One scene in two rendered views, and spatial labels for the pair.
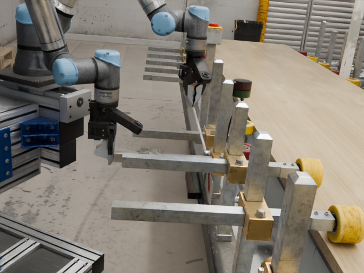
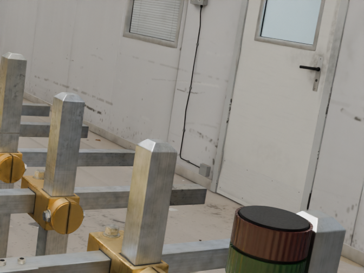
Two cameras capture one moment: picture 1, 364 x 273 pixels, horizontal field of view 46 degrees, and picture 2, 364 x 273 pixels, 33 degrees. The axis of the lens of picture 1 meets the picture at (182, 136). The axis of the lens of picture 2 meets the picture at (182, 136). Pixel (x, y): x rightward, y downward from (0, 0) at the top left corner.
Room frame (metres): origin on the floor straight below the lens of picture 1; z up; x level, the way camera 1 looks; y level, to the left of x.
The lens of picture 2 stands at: (1.69, -0.48, 1.25)
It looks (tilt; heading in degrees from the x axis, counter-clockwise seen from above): 11 degrees down; 149
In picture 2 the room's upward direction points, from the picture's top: 9 degrees clockwise
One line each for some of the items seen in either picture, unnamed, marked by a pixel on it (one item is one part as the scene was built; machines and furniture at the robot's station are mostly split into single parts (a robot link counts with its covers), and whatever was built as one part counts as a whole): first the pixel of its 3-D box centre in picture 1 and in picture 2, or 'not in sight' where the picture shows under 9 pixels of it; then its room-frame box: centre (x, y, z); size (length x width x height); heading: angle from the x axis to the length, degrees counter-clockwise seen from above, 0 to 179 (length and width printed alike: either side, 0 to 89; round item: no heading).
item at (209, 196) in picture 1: (206, 179); not in sight; (1.36, -0.10, 0.75); 0.26 x 0.01 x 0.10; 4
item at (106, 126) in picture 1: (103, 119); not in sight; (1.26, 0.25, 0.97); 0.09 x 0.08 x 0.12; 94
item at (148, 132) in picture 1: (189, 136); not in sight; (1.53, -0.03, 0.84); 0.43 x 0.03 x 0.04; 94
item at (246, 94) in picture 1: (241, 92); (265, 262); (1.33, -0.17, 1.08); 0.06 x 0.06 x 0.02
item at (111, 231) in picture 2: (239, 161); (111, 230); (1.00, -0.15, 0.98); 0.02 x 0.02 x 0.01
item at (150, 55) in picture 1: (175, 57); not in sight; (3.28, 0.10, 0.82); 0.43 x 0.03 x 0.04; 94
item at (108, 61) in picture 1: (106, 69); not in sight; (1.26, 0.24, 1.13); 0.09 x 0.08 x 0.11; 127
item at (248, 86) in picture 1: (242, 84); (271, 232); (1.33, -0.17, 1.10); 0.06 x 0.06 x 0.02
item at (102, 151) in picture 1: (103, 153); not in sight; (1.24, 0.24, 0.86); 0.06 x 0.03 x 0.09; 94
